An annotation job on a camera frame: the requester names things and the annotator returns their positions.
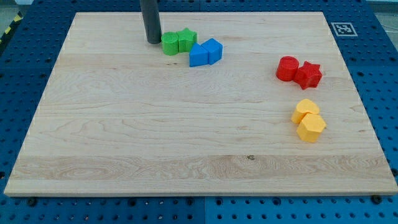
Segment white fiducial marker tag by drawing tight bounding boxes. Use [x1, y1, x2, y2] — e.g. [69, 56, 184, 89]
[331, 22, 358, 37]

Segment blue triangle block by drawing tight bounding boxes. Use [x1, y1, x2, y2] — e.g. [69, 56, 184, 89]
[189, 43, 208, 67]

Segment red star block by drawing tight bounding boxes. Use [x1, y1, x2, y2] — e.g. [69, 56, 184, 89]
[294, 61, 323, 90]

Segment blue cube block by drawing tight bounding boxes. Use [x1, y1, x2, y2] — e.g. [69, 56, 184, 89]
[201, 38, 223, 65]

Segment red cylinder block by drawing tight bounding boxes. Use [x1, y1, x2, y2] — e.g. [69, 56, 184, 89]
[275, 56, 299, 82]

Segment yellow black hazard tape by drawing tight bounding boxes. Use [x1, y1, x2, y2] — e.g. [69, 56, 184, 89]
[1, 11, 24, 47]

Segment light wooden board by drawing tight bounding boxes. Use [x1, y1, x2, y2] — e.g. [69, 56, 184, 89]
[4, 12, 397, 197]

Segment green star block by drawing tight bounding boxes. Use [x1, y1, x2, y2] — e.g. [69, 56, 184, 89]
[177, 27, 197, 53]

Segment green cylinder block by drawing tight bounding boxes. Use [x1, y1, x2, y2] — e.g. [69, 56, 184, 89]
[161, 32, 179, 55]

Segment yellow heart block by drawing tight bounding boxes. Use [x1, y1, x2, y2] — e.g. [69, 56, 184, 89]
[291, 99, 320, 124]

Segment yellow pentagon block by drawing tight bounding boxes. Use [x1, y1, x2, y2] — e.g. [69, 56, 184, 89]
[296, 113, 326, 142]

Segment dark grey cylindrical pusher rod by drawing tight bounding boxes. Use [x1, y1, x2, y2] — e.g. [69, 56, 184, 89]
[139, 0, 162, 44]

